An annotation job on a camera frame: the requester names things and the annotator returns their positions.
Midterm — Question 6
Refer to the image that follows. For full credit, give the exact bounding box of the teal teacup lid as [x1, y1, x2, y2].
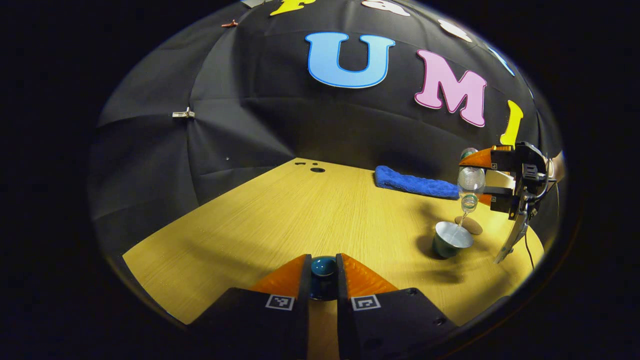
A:
[309, 255, 339, 302]

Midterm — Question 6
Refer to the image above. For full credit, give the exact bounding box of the teal teacup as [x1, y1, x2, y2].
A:
[432, 221, 475, 259]

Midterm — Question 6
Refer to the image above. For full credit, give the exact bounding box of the black cable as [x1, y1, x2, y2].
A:
[523, 230, 537, 271]

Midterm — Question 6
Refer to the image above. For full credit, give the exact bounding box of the clear plastic water bottle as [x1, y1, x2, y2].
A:
[457, 148, 487, 214]

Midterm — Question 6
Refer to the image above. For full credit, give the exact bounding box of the brown round coaster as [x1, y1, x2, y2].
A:
[454, 215, 484, 236]

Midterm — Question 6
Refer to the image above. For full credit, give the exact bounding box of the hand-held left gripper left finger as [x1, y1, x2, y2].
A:
[189, 253, 313, 360]

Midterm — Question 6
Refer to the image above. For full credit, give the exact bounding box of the black backdrop cloth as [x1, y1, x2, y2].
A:
[89, 0, 563, 261]

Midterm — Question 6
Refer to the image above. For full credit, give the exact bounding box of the white toaster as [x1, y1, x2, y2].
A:
[484, 170, 516, 190]

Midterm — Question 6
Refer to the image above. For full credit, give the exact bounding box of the blue towel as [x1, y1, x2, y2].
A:
[374, 165, 461, 200]

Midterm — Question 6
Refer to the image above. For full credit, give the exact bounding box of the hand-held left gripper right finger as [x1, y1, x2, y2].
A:
[336, 253, 458, 360]

